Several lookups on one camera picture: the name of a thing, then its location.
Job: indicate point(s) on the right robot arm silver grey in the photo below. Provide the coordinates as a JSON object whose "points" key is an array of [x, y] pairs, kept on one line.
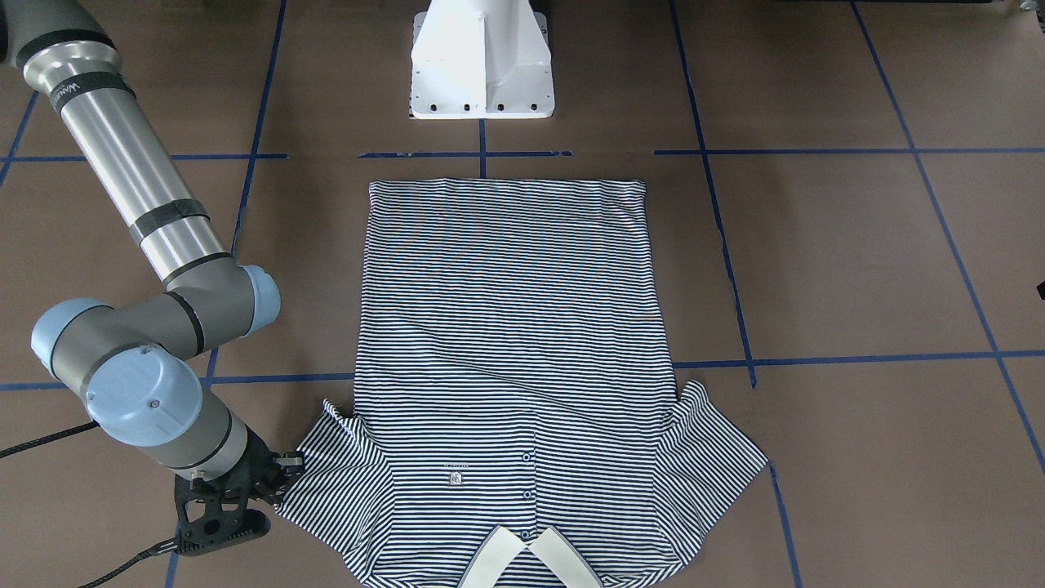
{"points": [[130, 363]]}

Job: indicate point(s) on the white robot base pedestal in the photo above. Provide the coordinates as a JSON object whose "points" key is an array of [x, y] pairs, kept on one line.
{"points": [[481, 60]]}

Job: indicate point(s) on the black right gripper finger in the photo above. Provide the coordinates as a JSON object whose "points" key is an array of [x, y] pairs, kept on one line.
{"points": [[289, 463]]}

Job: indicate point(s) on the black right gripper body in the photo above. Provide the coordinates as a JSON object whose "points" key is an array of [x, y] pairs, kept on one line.
{"points": [[255, 459]]}

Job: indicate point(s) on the navy white striped polo shirt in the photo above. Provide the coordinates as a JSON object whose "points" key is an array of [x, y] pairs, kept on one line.
{"points": [[515, 420]]}

